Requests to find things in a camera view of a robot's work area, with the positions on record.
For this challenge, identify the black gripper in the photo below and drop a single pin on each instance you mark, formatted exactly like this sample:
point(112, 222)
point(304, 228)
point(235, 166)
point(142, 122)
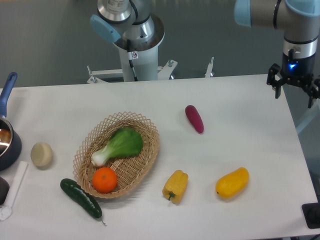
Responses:
point(297, 72)

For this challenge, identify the yellow mango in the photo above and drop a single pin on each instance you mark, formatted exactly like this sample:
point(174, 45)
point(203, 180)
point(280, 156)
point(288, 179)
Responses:
point(233, 183)

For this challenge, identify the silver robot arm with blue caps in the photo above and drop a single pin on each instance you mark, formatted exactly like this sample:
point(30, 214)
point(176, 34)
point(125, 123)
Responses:
point(298, 19)

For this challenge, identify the purple sweet potato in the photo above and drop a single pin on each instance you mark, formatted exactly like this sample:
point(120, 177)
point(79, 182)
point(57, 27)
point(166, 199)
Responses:
point(194, 118)

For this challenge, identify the black device at table edge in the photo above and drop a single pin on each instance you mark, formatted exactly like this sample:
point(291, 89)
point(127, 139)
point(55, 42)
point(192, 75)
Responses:
point(311, 212)

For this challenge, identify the yellow bell pepper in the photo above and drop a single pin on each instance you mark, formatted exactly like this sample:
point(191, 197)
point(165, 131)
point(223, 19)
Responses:
point(176, 186)

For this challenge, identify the green bok choy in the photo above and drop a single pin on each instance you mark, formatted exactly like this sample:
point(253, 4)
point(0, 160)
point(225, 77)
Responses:
point(125, 142)

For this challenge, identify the woven wicker basket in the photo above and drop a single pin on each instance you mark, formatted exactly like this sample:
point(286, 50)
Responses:
point(131, 170)

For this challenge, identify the orange fruit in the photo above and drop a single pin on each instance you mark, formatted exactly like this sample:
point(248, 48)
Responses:
point(104, 180)

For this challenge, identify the dark green cucumber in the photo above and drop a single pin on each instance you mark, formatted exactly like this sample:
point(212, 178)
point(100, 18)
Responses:
point(82, 198)

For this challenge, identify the dark grey round object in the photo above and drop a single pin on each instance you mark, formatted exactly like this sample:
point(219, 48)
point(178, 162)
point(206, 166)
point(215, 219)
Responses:
point(4, 189)

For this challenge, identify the white plastic spatula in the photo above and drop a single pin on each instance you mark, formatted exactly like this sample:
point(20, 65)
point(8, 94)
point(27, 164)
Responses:
point(6, 209)

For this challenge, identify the white metal base frame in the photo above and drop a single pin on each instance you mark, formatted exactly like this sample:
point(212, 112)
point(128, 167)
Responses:
point(164, 73)

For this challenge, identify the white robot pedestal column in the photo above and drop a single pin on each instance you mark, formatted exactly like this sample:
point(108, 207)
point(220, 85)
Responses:
point(138, 50)

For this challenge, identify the blue saucepan with handle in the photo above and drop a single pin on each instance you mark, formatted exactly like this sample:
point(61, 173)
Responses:
point(10, 141)

